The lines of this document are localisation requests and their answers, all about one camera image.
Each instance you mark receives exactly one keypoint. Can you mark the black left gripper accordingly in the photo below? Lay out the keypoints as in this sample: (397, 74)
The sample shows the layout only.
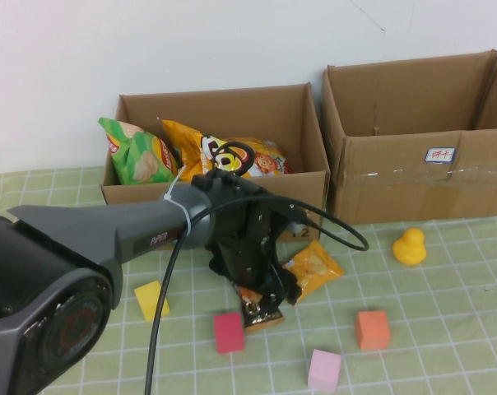
(248, 238)

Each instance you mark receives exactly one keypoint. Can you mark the black small chips packet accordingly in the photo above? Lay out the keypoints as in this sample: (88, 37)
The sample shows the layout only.
(261, 319)

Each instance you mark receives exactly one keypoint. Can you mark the yellow small snack packet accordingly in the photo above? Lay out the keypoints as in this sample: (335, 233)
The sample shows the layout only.
(318, 267)

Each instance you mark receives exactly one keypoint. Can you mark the red foam cube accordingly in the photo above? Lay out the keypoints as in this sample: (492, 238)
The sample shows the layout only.
(229, 333)

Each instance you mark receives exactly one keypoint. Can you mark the yellow foam cube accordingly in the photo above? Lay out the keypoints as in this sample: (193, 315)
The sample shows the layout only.
(147, 296)

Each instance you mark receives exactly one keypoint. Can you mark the pink foam cube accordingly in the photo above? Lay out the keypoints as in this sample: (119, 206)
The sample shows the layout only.
(323, 370)

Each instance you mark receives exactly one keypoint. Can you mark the orange cheese puffs bag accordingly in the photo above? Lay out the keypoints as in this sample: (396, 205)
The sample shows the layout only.
(269, 160)

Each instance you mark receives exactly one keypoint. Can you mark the orange foam cube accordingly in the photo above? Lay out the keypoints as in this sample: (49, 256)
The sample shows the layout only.
(372, 329)

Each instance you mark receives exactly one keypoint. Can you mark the green checked tablecloth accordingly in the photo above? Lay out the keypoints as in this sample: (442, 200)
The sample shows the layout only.
(396, 308)

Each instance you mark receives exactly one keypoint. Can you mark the cardboard box printed F2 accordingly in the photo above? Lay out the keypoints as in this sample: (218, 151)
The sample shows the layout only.
(273, 123)

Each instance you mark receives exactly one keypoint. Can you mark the yellow rubber duck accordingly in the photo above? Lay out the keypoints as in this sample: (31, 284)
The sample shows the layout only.
(409, 251)

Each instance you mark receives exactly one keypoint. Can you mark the green potato chips bag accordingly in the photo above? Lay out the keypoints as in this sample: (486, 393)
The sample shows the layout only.
(141, 160)

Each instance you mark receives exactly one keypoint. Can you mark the taped cardboard box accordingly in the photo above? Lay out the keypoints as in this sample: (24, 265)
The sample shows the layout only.
(396, 193)

